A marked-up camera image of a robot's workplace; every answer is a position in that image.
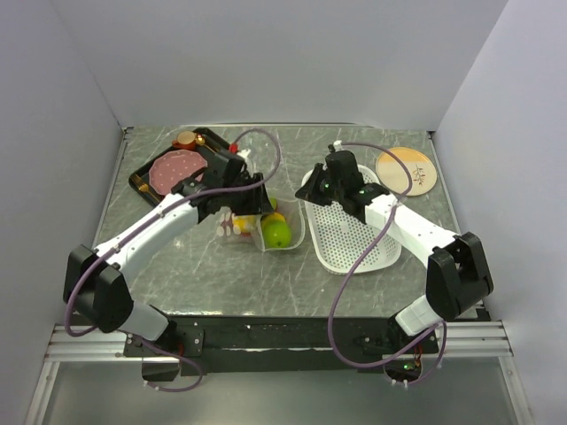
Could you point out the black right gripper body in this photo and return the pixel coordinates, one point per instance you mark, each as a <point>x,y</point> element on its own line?
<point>337,189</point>

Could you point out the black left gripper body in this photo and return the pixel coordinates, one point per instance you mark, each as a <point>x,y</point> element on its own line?
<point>249,200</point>

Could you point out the clear polka dot zip bag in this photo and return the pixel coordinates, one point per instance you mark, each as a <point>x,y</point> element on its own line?
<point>290,209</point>

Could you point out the yellow pear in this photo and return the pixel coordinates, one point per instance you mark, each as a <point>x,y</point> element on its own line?
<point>273,216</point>

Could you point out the yellow green mango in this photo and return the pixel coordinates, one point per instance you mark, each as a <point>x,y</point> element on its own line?
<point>244,225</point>

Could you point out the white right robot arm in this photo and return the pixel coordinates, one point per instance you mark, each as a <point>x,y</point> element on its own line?
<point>457,273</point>

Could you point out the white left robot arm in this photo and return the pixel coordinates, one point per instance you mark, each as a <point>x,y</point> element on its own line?
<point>97,279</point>

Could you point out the gold spoon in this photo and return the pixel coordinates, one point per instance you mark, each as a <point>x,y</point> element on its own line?
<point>201,141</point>

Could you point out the orange cup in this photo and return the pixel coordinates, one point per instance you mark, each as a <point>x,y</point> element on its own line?
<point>186,140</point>

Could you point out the pink polka dot plate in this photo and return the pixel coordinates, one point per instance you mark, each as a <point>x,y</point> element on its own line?
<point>172,167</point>

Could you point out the white perforated plastic basket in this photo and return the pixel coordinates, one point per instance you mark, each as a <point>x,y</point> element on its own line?
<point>340,239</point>

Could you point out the yellow cream round plate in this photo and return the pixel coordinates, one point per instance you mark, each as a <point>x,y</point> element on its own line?
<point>391,175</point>

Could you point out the gold fork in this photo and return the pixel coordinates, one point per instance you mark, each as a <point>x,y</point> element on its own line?
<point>143,187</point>

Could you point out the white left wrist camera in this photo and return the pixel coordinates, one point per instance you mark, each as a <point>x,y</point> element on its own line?
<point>245,154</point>

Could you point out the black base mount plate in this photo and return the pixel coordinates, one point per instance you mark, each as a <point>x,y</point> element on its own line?
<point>229,344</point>

